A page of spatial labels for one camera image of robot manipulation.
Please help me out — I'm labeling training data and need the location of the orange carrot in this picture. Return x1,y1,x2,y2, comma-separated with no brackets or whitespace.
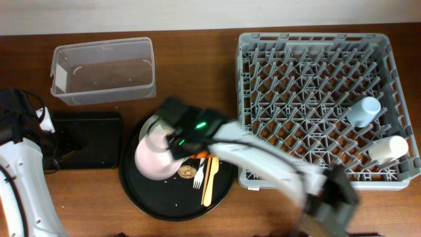
189,151,210,159

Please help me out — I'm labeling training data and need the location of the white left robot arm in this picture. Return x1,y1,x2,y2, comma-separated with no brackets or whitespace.
1,88,67,236

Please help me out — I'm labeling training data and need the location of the white plastic fork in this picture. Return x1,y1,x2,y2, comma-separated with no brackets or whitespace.
193,158,205,189

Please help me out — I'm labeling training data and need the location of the brown mushroom slice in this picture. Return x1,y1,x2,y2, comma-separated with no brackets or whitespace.
178,165,197,179

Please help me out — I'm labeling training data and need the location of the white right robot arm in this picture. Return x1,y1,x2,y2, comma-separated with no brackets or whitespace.
156,97,359,236

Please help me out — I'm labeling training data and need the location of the black rectangular tray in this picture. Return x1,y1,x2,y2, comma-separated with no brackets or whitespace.
43,111,123,171

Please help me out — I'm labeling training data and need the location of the white cup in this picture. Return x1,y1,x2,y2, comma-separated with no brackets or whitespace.
368,136,409,165

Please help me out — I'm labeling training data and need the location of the round black tray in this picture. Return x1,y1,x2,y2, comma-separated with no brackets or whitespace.
119,114,237,221

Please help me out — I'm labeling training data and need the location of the pink bowl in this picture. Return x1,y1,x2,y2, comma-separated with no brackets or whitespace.
134,133,186,180

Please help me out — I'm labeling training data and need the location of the wooden chopstick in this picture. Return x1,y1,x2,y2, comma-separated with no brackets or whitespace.
201,158,212,205

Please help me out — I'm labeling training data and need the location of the grey plate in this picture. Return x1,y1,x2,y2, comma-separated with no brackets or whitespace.
138,115,163,142

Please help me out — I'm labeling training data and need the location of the wooden knife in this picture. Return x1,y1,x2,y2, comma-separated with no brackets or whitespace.
203,157,219,207

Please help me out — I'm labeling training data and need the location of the clear plastic bin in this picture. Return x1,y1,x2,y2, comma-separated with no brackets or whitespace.
50,37,157,106

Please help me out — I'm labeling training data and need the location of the light blue cup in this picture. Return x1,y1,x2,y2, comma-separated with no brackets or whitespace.
347,97,382,128

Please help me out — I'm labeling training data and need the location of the grey dishwasher rack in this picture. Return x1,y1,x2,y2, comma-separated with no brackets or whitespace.
236,33,420,190

